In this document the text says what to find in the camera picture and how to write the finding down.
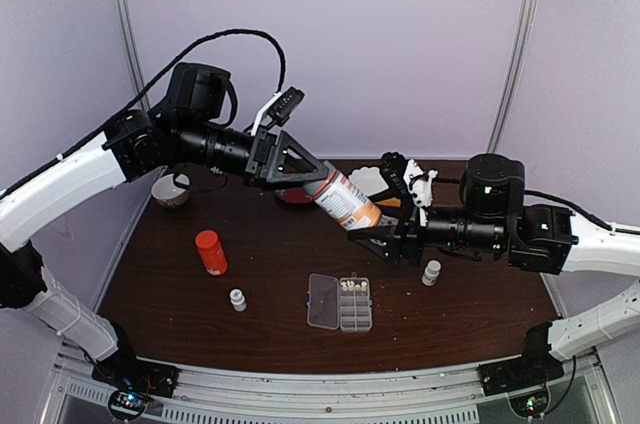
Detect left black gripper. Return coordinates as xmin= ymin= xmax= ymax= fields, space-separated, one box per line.
xmin=176 ymin=114 xmax=329 ymax=191

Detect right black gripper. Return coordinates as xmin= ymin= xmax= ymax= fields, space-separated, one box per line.
xmin=347 ymin=187 xmax=506 ymax=269

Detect grey lid pill bottle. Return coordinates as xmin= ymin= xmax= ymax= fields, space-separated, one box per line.
xmin=302 ymin=167 xmax=382 ymax=231

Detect clear plastic pill organizer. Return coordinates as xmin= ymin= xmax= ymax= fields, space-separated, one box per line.
xmin=306 ymin=273 xmax=373 ymax=333

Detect orange pill bottle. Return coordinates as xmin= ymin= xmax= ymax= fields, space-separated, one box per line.
xmin=195 ymin=230 xmax=228 ymax=276

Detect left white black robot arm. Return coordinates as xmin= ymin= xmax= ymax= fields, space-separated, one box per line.
xmin=1 ymin=63 xmax=328 ymax=388

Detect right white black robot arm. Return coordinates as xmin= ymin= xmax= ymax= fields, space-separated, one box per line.
xmin=347 ymin=153 xmax=639 ymax=277

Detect white pills in organizer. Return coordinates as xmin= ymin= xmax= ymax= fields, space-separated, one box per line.
xmin=340 ymin=280 xmax=368 ymax=292

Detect patterned mug yellow inside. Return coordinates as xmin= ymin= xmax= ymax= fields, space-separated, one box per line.
xmin=375 ymin=197 xmax=401 ymax=208

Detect red patterned plate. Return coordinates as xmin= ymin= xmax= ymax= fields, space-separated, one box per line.
xmin=274 ymin=188 xmax=313 ymax=205

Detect white scalloped bowl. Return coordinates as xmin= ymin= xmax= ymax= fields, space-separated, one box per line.
xmin=348 ymin=166 xmax=388 ymax=196

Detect small white bottle right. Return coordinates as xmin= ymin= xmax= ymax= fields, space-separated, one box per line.
xmin=421 ymin=260 xmax=442 ymax=286

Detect small white bottle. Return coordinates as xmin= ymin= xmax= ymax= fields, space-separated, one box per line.
xmin=229 ymin=288 xmax=247 ymax=312
xmin=421 ymin=260 xmax=442 ymax=286

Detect small white bowl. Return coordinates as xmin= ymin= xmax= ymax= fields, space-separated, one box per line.
xmin=151 ymin=173 xmax=191 ymax=209

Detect small white bottle left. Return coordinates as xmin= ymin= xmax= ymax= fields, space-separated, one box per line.
xmin=229 ymin=288 xmax=247 ymax=312

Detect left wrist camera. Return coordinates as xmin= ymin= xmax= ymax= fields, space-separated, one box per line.
xmin=249 ymin=87 xmax=305 ymax=137

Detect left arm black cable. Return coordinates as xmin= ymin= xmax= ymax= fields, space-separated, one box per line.
xmin=0 ymin=29 xmax=288 ymax=195

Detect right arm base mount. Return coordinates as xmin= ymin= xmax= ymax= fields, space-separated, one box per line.
xmin=478 ymin=356 xmax=564 ymax=396

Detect front aluminium rail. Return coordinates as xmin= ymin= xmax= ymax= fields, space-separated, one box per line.
xmin=39 ymin=338 xmax=621 ymax=424

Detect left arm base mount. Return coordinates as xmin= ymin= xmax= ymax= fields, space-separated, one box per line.
xmin=91 ymin=361 xmax=179 ymax=398

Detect left aluminium frame post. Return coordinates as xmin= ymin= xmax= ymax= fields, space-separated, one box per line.
xmin=114 ymin=0 xmax=145 ymax=93

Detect aluminium frame post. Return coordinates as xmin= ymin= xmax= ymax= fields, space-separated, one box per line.
xmin=487 ymin=0 xmax=539 ymax=153
xmin=114 ymin=0 xmax=145 ymax=93

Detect right aluminium frame post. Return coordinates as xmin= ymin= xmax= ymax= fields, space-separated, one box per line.
xmin=487 ymin=0 xmax=539 ymax=153

